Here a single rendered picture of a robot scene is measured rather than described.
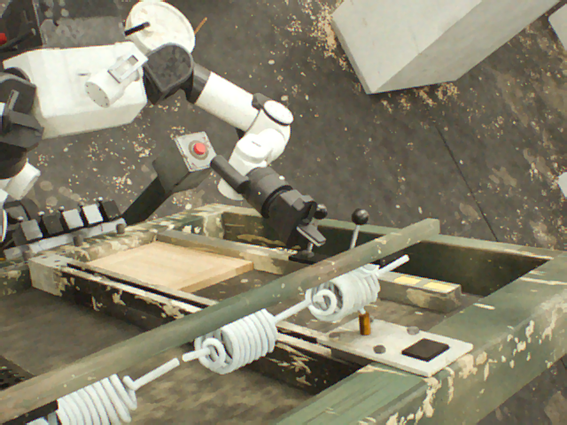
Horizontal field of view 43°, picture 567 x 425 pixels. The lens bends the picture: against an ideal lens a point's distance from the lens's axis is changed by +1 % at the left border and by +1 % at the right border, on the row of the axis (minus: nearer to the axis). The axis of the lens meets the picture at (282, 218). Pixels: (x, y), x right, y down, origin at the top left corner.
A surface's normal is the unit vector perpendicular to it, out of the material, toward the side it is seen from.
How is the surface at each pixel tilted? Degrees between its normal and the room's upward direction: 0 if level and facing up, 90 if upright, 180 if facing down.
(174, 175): 90
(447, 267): 90
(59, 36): 23
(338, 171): 0
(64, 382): 30
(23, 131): 16
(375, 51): 90
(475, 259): 90
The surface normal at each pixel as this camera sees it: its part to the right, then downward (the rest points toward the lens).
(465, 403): 0.69, 0.10
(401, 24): -0.72, 0.22
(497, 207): 0.54, -0.40
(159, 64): 0.35, -0.09
